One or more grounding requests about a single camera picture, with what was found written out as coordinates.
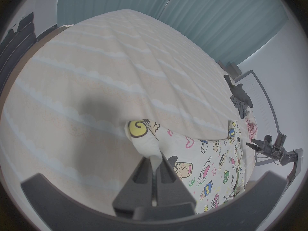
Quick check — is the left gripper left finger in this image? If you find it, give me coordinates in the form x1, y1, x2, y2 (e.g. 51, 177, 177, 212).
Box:
113, 156, 154, 219

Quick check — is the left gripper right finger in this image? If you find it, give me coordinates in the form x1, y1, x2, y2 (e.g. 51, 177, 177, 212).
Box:
155, 152, 197, 215

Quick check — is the white printed pyjama top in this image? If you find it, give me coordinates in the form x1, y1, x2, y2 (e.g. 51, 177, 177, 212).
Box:
124, 119, 248, 215

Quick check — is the pink garment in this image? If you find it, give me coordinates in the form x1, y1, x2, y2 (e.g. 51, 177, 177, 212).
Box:
245, 116, 258, 141

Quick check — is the dark grey garment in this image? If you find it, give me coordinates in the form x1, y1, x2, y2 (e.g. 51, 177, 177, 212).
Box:
231, 95, 251, 119

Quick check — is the black garment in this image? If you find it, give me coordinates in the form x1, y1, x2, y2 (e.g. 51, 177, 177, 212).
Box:
224, 75, 253, 108

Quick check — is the grey white bedside table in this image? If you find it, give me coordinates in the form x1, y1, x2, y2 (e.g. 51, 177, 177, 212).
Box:
217, 60, 242, 80

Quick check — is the bed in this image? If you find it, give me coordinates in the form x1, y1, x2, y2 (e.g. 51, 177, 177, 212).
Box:
0, 8, 281, 216

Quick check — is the blue-green curtain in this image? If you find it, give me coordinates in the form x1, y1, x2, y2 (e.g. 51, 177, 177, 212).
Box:
57, 0, 289, 68

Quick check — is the dark grey panel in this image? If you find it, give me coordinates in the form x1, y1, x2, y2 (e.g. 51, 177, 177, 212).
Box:
0, 12, 37, 81

